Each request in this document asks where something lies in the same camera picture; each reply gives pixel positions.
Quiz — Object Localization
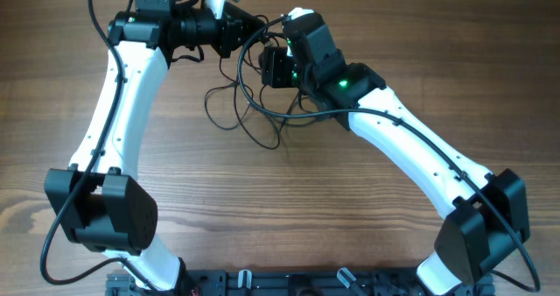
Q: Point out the black usb cables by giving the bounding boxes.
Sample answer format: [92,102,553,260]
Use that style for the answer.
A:
[202,13,325,151]

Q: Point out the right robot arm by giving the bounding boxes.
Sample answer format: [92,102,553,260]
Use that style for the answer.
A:
[259,8,530,295]

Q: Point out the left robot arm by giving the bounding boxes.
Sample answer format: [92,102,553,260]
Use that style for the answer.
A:
[45,0,263,295]

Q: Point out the left camera cable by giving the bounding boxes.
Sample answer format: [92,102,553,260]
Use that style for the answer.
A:
[38,0,163,293]

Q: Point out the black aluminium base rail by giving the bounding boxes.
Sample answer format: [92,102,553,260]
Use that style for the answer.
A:
[104,267,495,296]

